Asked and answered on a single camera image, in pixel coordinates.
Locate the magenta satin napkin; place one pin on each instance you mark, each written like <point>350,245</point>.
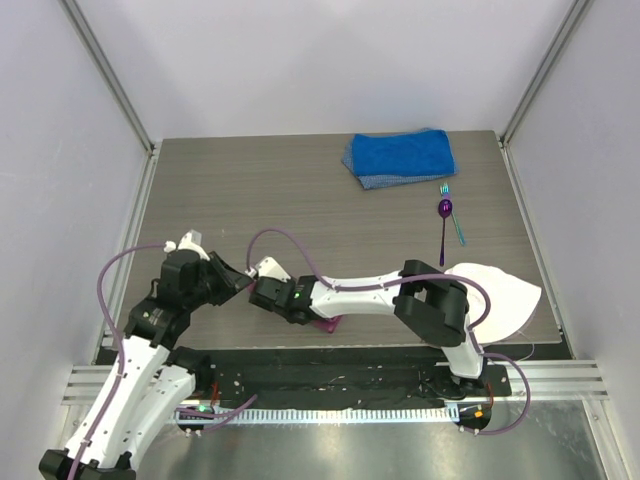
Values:
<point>291,300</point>

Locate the aluminium front rail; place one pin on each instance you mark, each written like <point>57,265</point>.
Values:
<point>548,379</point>

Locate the blue terry towel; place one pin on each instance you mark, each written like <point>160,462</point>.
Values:
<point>421,153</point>

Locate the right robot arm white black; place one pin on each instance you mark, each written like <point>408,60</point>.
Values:
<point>433,305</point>

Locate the iridescent purple spoon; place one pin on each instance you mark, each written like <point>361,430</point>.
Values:
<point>445,210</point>

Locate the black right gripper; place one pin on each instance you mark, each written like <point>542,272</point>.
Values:
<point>263,291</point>

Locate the aluminium frame post right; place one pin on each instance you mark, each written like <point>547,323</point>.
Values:
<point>573,18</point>

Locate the aluminium frame post left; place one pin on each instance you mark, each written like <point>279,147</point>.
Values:
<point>92,45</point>

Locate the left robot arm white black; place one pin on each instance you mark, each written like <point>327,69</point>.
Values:
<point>152,375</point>

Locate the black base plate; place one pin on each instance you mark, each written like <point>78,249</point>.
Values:
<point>339,378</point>

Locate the aluminium frame post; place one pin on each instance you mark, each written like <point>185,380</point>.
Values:
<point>573,18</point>
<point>92,45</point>

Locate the iridescent fork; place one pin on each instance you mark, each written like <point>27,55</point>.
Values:
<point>446,195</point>

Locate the white folded cloth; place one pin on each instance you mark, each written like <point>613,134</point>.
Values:
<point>513,300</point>

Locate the white slotted cable duct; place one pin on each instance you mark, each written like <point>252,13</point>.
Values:
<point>445,414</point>

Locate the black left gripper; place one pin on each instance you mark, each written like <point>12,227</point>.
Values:
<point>231,280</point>

